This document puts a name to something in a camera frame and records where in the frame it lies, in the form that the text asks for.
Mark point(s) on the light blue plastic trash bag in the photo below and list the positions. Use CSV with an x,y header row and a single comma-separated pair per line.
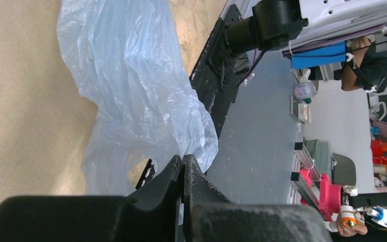
x,y
126,58

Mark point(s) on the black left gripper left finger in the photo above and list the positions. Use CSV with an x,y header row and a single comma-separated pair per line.
x,y
148,214

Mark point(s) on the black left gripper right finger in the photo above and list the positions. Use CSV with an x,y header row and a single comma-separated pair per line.
x,y
210,216

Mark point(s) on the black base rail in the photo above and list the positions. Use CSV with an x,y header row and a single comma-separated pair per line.
x,y
228,58

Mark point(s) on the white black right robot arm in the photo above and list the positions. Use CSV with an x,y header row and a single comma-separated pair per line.
x,y
274,26

